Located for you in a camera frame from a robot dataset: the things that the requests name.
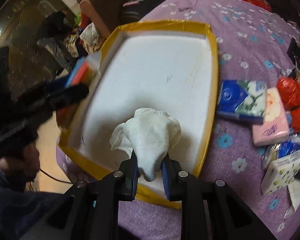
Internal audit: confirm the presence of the purple floral tablecloth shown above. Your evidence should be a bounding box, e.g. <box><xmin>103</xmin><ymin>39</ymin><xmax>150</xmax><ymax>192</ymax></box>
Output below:
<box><xmin>55</xmin><ymin>0</ymin><xmax>300</xmax><ymax>240</ymax></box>

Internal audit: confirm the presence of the red plastic bag ball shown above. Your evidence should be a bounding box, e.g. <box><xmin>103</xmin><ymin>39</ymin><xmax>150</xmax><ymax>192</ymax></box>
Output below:
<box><xmin>276</xmin><ymin>76</ymin><xmax>300</xmax><ymax>111</ymax></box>

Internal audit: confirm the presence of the blue red sponge pack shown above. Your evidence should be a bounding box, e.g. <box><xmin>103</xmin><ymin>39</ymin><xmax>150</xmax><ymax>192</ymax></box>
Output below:
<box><xmin>64</xmin><ymin>57</ymin><xmax>95</xmax><ymax>88</ymax></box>

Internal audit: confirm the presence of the small red bag ball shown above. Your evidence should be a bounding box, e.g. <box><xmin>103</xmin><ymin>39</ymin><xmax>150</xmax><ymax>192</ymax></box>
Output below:
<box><xmin>290</xmin><ymin>107</ymin><xmax>300</xmax><ymax>133</ymax></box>

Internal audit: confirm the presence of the brown armchair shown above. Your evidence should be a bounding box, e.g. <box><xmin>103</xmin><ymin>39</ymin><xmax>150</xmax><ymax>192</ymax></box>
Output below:
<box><xmin>79</xmin><ymin>0</ymin><xmax>146</xmax><ymax>39</ymax></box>

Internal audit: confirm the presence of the white cloth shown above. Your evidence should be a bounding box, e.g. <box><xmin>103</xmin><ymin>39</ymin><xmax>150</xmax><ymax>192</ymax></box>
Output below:
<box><xmin>109</xmin><ymin>108</ymin><xmax>181</xmax><ymax>182</ymax></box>

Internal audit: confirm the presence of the person in background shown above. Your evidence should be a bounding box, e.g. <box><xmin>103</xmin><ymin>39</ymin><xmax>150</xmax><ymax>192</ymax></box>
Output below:
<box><xmin>37</xmin><ymin>8</ymin><xmax>72</xmax><ymax>40</ymax></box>

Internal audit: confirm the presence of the yellow-edged white foam tray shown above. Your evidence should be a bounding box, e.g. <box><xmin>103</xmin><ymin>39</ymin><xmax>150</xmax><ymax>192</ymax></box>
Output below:
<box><xmin>59</xmin><ymin>20</ymin><xmax>218</xmax><ymax>180</ymax></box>

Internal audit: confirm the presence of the blue white snack packet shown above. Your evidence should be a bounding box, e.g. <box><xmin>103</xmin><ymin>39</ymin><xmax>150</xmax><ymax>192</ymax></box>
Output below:
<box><xmin>262</xmin><ymin>134</ymin><xmax>300</xmax><ymax>170</ymax></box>

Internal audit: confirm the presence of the white plastic bag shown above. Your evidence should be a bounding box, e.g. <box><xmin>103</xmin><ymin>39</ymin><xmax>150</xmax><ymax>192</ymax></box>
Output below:
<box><xmin>284</xmin><ymin>179</ymin><xmax>300</xmax><ymax>218</ymax></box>

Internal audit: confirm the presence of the pink tissue pack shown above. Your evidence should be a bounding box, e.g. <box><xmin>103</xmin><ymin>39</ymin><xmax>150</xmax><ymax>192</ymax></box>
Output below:
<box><xmin>252</xmin><ymin>87</ymin><xmax>289</xmax><ymax>146</ymax></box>

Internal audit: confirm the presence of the blue floral tissue pack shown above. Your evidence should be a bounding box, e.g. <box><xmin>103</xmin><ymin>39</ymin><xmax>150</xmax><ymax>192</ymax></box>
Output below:
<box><xmin>216</xmin><ymin>80</ymin><xmax>267</xmax><ymax>125</ymax></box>

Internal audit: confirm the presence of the white floral tissue pack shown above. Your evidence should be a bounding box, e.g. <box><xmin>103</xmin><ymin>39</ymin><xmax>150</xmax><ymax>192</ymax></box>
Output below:
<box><xmin>260</xmin><ymin>150</ymin><xmax>300</xmax><ymax>196</ymax></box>

